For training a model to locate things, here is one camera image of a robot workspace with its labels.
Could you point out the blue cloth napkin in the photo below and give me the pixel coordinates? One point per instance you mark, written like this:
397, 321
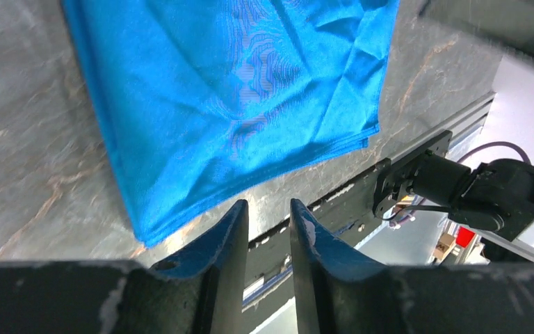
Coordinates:
198, 101

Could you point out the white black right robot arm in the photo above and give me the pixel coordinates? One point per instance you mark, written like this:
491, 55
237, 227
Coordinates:
496, 197

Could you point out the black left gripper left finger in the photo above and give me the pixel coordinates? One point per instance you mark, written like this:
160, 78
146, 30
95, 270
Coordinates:
198, 289

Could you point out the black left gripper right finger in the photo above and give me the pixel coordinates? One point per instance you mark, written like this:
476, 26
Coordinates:
340, 290

